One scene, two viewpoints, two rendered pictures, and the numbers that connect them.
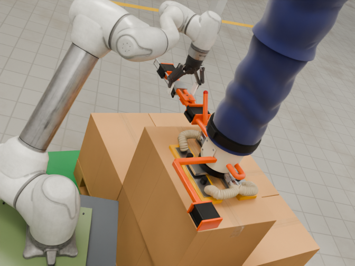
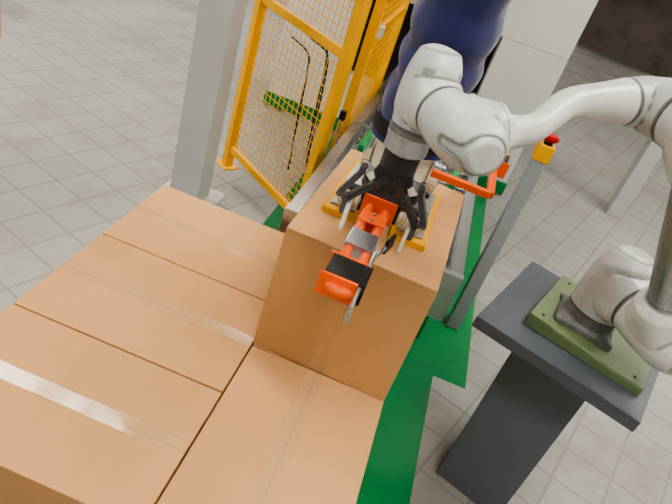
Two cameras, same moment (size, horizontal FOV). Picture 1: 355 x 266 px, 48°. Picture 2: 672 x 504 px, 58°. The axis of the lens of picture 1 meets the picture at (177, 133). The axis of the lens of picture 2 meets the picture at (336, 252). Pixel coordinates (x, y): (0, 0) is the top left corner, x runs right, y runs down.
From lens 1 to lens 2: 2.70 m
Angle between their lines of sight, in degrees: 100
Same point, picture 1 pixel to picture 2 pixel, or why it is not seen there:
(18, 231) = (616, 344)
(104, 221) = (508, 310)
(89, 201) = (518, 335)
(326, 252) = not seen: outside the picture
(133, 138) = (275, 471)
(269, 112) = not seen: hidden behind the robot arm
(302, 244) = (184, 199)
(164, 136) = (415, 264)
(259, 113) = not seen: hidden behind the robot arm
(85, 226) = (545, 305)
